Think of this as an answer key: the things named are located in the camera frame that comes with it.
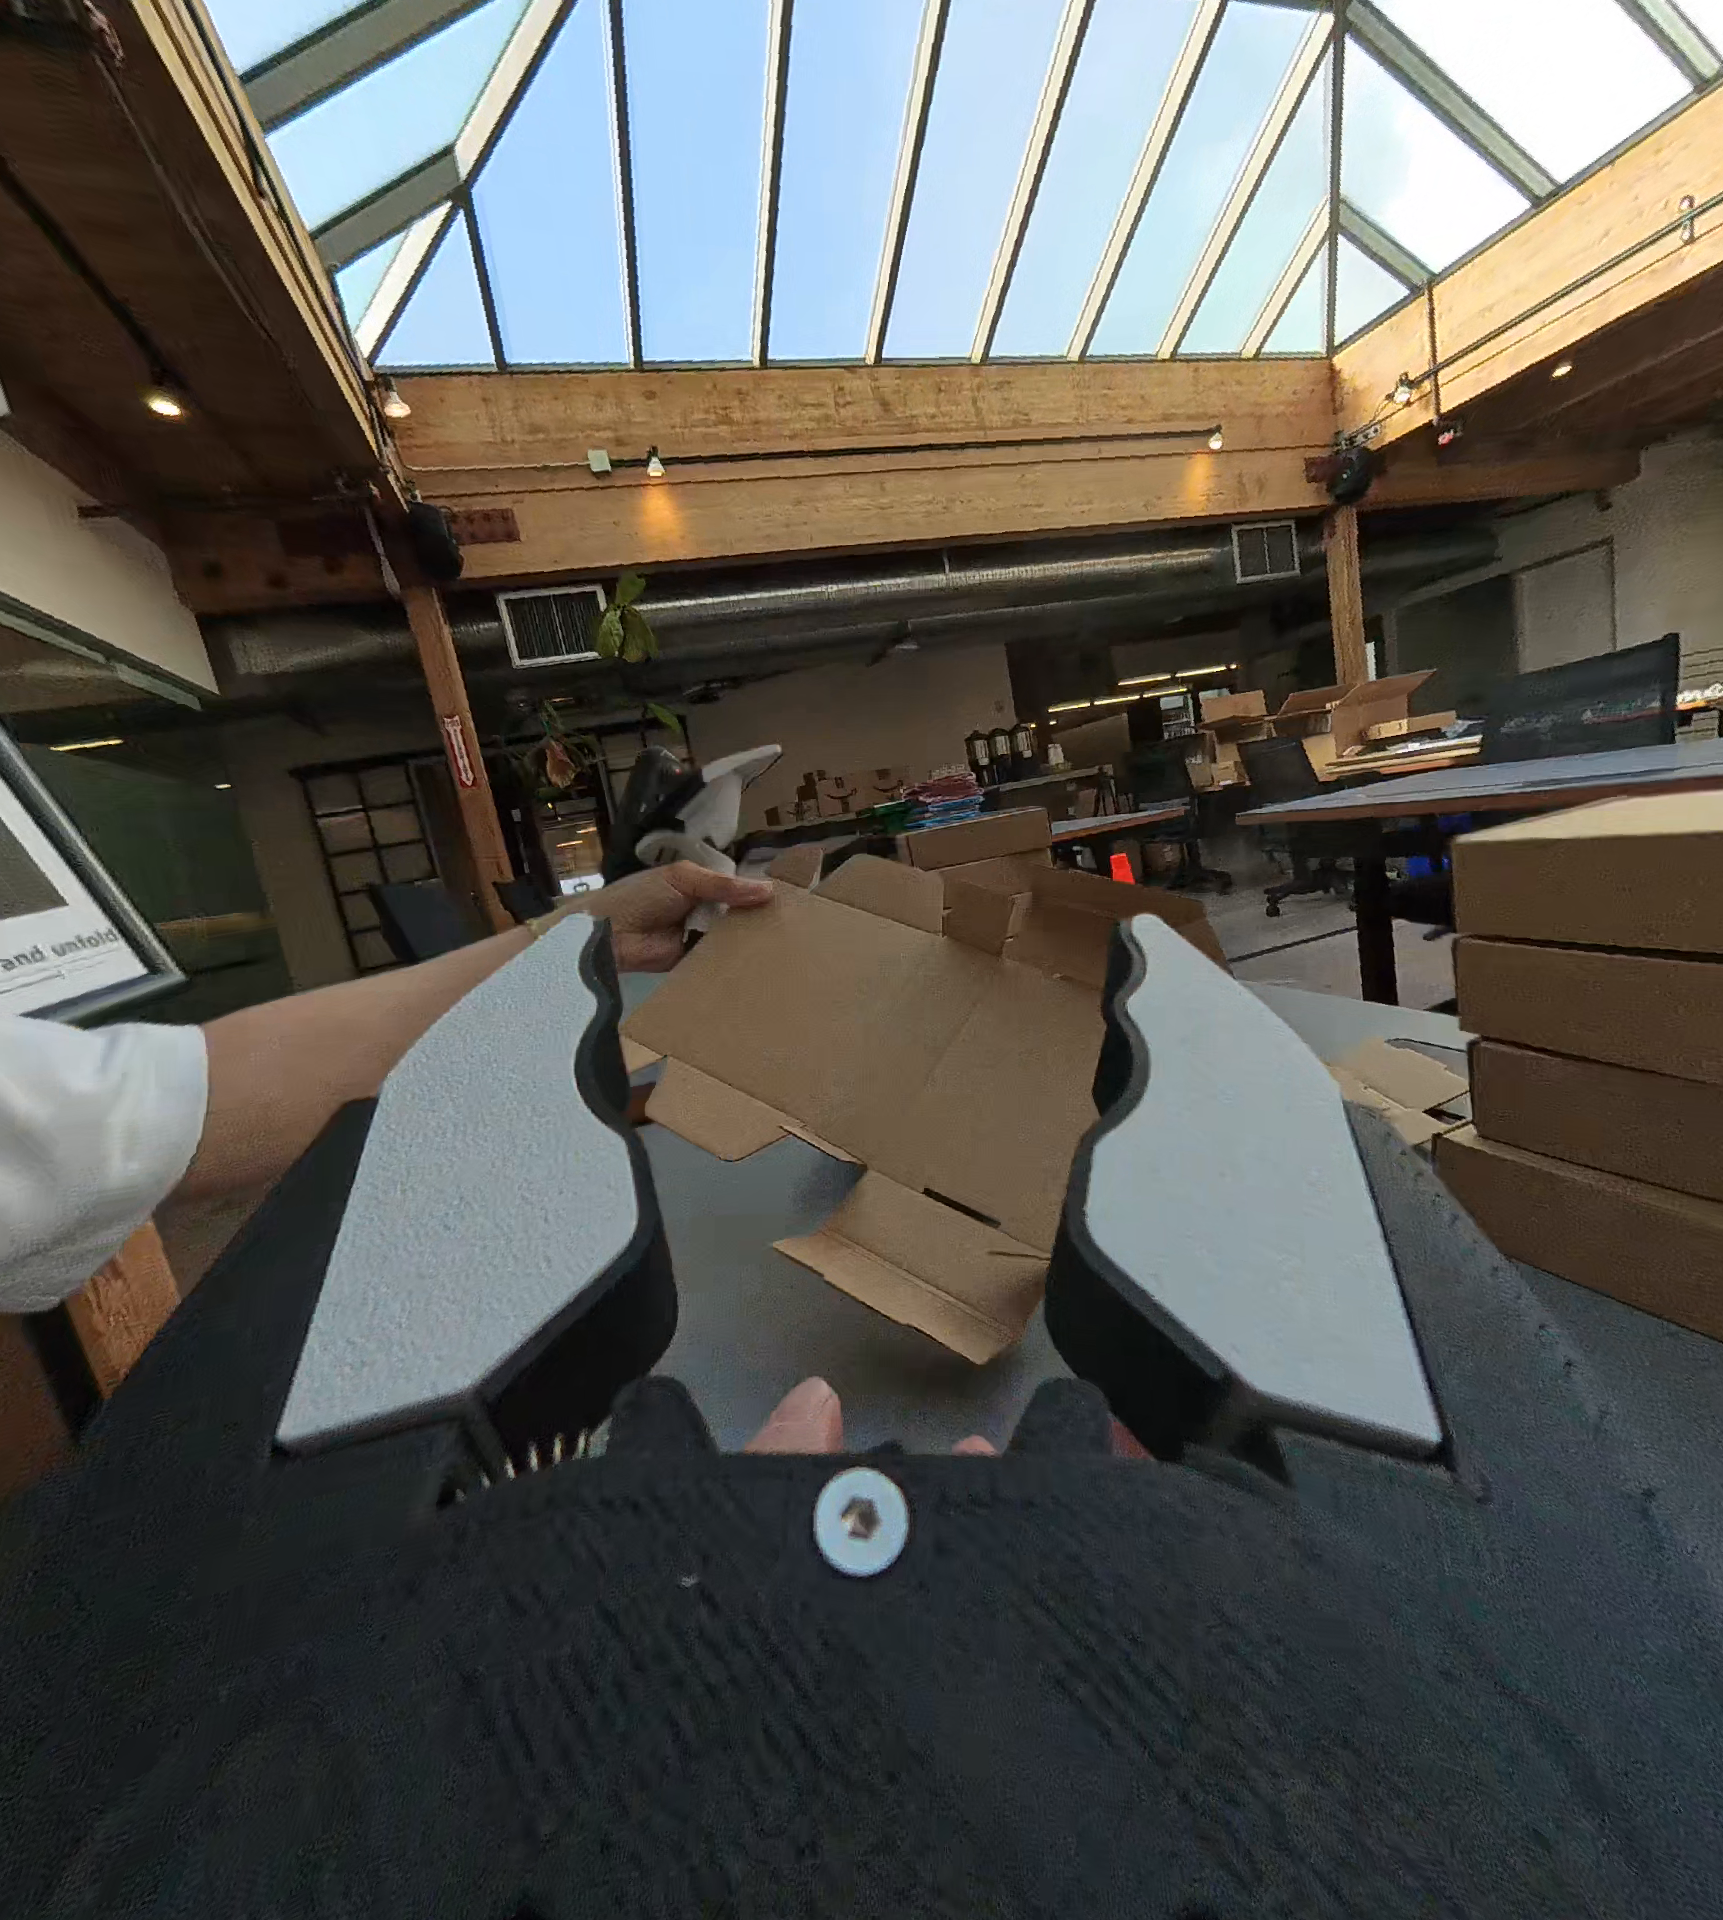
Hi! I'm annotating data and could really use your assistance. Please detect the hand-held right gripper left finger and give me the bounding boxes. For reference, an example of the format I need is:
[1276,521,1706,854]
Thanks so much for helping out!
[267,913,683,1473]

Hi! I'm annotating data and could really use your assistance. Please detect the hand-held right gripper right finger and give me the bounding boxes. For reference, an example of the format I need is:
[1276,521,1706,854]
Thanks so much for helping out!
[1042,913,1450,1470]

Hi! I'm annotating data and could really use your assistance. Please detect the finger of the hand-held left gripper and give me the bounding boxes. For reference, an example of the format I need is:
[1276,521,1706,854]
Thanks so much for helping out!
[673,743,787,828]

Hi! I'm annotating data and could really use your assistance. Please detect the open brown cardboard box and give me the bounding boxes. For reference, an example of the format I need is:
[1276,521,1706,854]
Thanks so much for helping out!
[1272,671,1484,768]

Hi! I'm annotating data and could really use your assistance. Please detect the person's left hand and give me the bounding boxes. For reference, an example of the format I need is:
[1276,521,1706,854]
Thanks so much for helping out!
[593,862,779,978]

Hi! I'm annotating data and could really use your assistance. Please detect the person's right hand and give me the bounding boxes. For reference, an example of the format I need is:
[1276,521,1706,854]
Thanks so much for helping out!
[743,1376,1000,1461]

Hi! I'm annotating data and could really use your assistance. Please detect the stacked brown shipping boxes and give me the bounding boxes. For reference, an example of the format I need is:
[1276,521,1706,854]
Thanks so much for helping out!
[797,765,907,828]

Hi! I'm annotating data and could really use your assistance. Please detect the hanging green plant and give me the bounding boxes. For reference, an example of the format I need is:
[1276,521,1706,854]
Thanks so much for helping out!
[515,570,689,799]

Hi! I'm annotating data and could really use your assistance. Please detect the pile of flat cardboard sheets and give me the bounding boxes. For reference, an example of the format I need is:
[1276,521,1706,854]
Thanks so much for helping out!
[1324,1035,1474,1151]

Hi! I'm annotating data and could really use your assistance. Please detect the stack of colourful cloths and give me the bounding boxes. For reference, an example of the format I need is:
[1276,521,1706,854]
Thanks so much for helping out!
[861,768,985,832]

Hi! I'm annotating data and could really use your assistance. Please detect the black grid window door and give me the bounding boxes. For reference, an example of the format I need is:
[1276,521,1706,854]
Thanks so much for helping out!
[293,757,443,978]

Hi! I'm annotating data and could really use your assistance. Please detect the black office chair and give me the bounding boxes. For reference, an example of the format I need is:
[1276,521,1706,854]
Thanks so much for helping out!
[1234,735,1348,921]

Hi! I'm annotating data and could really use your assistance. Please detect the wood-edged table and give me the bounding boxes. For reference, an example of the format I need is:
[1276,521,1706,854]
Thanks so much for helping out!
[1046,802,1192,880]

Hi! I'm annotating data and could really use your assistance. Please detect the white shirt sleeve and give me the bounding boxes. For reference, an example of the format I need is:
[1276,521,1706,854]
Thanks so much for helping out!
[0,991,209,1322]

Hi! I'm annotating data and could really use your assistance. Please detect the long grey table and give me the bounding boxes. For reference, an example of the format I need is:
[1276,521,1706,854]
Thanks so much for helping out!
[1234,731,1723,1009]

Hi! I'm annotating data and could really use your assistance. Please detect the black mesh chair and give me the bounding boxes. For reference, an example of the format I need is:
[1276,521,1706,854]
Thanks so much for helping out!
[1474,633,1682,768]

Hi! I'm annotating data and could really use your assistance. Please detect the round metal air duct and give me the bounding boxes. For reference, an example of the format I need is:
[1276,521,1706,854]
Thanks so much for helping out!
[207,524,1342,693]

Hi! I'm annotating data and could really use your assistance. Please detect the wooden post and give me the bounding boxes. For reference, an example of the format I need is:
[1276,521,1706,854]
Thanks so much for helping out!
[399,582,517,903]
[1322,504,1368,690]

